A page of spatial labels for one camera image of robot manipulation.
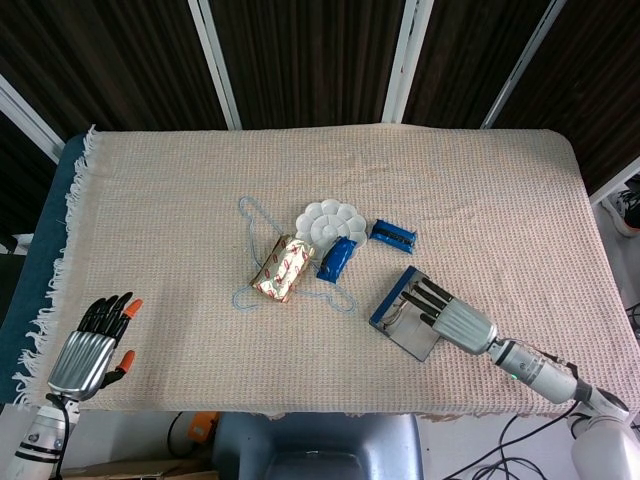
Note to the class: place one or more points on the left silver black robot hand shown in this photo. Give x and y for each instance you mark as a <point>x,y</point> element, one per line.
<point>82,362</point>

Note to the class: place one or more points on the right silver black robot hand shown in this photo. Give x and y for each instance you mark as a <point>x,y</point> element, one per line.
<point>462,325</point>

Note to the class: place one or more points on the grey blue-edged pouch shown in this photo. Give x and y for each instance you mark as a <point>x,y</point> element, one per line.
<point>415,337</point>

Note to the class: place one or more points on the eyeglasses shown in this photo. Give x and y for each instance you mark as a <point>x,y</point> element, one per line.
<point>398,315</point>

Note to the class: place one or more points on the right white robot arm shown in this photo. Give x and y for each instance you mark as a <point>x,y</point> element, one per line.
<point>540,372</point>

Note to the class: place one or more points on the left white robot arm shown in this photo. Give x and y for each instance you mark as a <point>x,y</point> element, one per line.
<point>37,442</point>

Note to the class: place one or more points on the brown cardboard box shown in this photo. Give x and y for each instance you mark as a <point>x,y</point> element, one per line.
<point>125,470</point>

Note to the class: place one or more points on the blue snack packet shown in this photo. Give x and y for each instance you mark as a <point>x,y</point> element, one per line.
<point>337,260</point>
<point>392,235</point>

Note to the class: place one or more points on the orange device on floor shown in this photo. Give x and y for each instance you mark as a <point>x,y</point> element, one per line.
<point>202,427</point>

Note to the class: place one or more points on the white flower paint palette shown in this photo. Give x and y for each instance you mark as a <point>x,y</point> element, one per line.
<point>327,222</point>

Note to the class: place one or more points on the grey blue chair seat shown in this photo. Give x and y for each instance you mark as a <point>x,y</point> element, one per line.
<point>320,445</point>

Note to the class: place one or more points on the gold foil red print package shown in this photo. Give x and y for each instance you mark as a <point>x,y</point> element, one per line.
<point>282,270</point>

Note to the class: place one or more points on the white black sneaker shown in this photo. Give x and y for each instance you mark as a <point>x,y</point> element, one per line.
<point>625,212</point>

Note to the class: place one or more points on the beige waffle fringed blanket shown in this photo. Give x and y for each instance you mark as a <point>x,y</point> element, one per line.
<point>200,190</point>

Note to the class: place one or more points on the white partition frame post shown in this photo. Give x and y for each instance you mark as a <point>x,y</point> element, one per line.
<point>522,65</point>
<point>407,60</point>
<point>215,60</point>
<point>27,117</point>
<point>617,182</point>

